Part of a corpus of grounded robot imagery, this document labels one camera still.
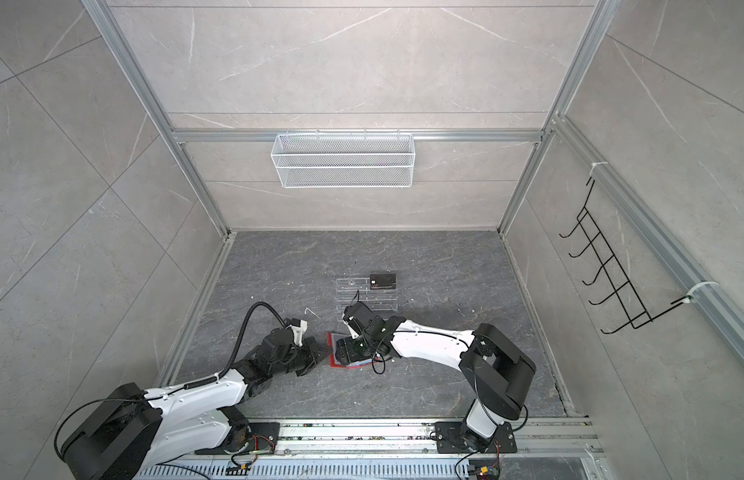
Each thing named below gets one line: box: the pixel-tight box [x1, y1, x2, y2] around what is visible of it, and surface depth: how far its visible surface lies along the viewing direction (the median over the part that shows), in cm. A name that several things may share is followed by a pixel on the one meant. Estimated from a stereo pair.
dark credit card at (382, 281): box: [370, 274, 396, 289], surface depth 95 cm
